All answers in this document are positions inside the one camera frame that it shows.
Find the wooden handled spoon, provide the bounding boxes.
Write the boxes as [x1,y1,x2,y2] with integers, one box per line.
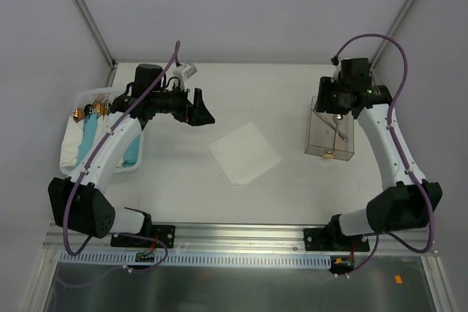
[323,132,339,159]

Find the clear plastic utensil box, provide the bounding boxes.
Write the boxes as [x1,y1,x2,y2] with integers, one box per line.
[305,96,355,161]

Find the white paper napkin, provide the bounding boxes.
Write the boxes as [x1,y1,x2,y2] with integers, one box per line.
[207,122,282,186]

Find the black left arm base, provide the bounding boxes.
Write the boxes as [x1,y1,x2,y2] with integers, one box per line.
[110,224,176,248]

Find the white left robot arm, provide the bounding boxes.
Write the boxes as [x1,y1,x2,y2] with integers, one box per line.
[48,64,215,246]

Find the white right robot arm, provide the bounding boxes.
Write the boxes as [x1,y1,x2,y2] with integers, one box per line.
[316,58,442,254]

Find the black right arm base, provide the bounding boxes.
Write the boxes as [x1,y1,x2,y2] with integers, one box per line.
[303,227,370,252]

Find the light blue rolled napkin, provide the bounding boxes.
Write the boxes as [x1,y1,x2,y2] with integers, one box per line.
[77,113,98,164]

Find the white rolled napkin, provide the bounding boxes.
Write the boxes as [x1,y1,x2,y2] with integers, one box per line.
[59,116,83,167]

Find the copper fork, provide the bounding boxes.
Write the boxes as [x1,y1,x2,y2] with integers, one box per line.
[92,94,107,115]

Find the copper spoon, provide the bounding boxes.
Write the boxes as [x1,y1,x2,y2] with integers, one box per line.
[72,108,86,123]

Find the orange tape piece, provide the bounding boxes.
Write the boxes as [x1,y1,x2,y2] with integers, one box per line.
[394,275,403,284]

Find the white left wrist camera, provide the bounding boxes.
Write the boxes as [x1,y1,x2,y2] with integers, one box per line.
[173,64,197,89]

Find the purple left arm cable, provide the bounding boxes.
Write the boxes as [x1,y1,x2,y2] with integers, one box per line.
[61,39,181,256]

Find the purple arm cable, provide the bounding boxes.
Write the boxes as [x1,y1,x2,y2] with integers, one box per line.
[331,33,436,254]
[61,39,181,256]

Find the aluminium frame rail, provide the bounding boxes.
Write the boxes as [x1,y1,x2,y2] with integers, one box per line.
[41,223,429,256]

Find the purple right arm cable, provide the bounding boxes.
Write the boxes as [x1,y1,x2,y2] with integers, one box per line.
[331,33,436,254]

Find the perforated cable duct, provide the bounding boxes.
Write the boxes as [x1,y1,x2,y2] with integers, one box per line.
[58,250,332,270]

